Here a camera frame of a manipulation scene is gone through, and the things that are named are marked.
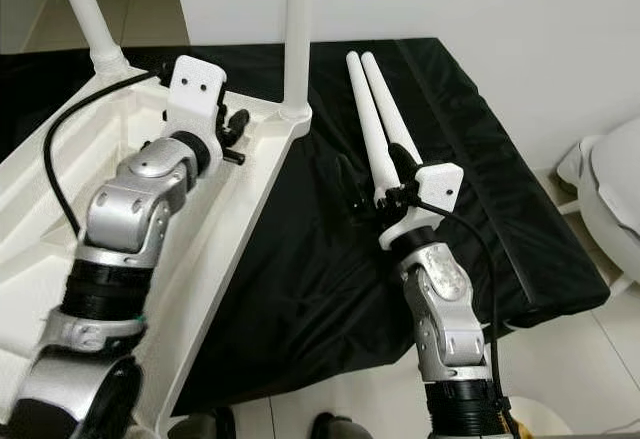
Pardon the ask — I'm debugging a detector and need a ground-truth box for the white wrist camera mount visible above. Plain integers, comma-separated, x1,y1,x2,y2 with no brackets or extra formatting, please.
380,162,466,250
165,54,229,140

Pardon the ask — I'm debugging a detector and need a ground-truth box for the black table cloth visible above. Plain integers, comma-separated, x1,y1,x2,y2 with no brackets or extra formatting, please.
0,39,611,415

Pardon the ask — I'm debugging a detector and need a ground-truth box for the white plastic chair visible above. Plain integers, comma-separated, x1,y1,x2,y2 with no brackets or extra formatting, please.
555,114,640,295

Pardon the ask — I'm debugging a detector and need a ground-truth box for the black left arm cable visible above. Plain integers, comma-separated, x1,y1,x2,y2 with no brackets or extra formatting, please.
43,69,176,240

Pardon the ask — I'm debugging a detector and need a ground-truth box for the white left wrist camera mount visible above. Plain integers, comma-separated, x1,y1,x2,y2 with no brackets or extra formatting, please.
165,54,229,140

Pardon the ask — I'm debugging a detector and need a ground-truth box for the white tapered plastic table leg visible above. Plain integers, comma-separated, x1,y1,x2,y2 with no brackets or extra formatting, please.
52,0,131,75
360,51,423,165
345,51,401,205
282,0,313,120

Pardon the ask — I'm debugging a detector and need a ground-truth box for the white plastic children table top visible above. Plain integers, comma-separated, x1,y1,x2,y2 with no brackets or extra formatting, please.
0,64,313,438

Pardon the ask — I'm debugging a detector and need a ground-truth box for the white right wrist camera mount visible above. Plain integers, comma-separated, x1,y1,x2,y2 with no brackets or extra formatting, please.
380,162,466,250

